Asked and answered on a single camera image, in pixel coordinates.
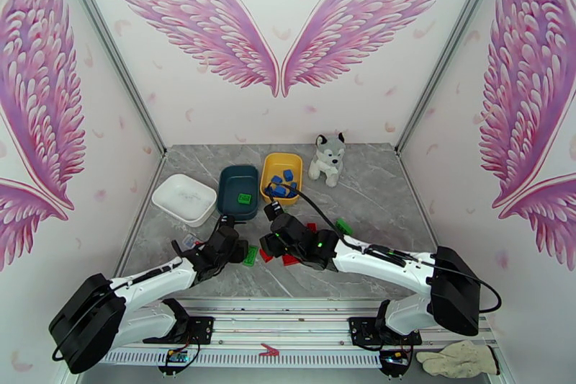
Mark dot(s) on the white plastic bin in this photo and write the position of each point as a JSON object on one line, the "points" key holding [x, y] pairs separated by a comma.
{"points": [[180, 198]]}

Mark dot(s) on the clear plastic box red label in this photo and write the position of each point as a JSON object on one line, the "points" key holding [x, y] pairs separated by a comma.
{"points": [[189, 241]]}

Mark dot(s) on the square green lego brick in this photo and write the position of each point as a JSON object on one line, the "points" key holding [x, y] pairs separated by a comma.
{"points": [[245, 199]]}

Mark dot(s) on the white work glove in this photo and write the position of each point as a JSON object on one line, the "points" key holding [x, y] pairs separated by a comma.
{"points": [[454, 358]]}

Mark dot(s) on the grey white husky plush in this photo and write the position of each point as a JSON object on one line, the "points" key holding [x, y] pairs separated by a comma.
{"points": [[326, 157]]}

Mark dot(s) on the small circuit board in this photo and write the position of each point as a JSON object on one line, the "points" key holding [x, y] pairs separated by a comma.
{"points": [[177, 356], [395, 358]]}

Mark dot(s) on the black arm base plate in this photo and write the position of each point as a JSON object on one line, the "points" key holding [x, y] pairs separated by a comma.
{"points": [[200, 328], [362, 328]]}

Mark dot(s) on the yellow plastic bin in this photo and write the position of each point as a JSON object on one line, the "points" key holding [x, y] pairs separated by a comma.
{"points": [[275, 164]]}

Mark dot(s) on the dark teal plastic bin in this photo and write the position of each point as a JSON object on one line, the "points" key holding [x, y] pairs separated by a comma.
{"points": [[234, 184]]}

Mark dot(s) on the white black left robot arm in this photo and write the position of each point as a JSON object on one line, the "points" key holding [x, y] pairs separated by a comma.
{"points": [[148, 281]]}

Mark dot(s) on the small green lego brick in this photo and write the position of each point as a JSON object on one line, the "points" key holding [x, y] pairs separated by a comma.
{"points": [[344, 227]]}

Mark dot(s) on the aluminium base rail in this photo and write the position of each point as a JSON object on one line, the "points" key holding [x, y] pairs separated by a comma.
{"points": [[292, 328]]}

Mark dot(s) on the white perforated strip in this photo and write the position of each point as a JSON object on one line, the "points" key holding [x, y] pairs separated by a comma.
{"points": [[234, 358]]}

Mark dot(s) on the long green lego brick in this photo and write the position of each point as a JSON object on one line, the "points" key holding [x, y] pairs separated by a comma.
{"points": [[249, 255]]}

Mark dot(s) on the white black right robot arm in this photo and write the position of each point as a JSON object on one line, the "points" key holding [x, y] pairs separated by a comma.
{"points": [[382, 261]]}

